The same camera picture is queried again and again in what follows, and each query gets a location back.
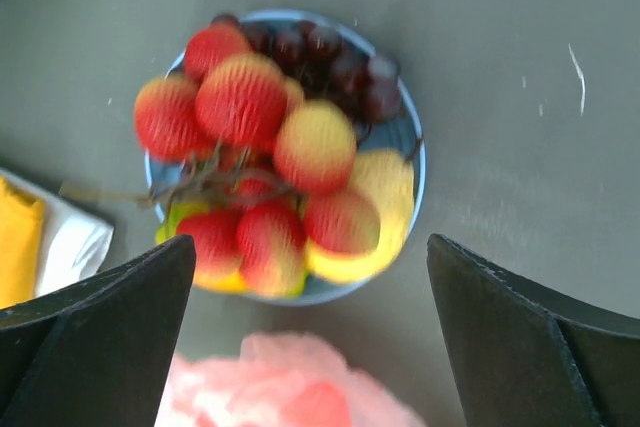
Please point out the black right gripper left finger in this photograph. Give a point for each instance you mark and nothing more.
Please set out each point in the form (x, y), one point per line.
(98, 352)

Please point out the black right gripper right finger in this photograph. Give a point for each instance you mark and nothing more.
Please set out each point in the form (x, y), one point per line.
(523, 354)

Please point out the pink plastic bag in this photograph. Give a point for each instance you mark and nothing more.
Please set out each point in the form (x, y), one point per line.
(278, 379)

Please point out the red yellow strawberry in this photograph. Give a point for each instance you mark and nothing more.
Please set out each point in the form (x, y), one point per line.
(315, 148)

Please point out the white folded cloth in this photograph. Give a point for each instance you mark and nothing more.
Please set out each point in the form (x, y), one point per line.
(74, 243)

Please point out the orange folded cloth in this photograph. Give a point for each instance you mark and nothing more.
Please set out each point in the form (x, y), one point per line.
(22, 218)

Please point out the orange green mango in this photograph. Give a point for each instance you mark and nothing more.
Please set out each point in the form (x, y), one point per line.
(258, 250)

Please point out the dark grapes bunch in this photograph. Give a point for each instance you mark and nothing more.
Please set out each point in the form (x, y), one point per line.
(326, 67)

